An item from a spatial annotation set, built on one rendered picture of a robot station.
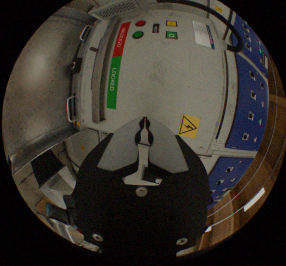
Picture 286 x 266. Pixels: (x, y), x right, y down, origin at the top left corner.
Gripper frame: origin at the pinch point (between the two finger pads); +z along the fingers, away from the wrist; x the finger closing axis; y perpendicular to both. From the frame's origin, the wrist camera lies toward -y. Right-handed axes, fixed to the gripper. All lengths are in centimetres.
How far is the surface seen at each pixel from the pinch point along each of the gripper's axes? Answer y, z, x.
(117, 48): -13.3, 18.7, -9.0
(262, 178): 201, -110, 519
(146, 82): -2.5, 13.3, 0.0
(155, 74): -4.6, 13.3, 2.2
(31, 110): -2.7, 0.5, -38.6
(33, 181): 68, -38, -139
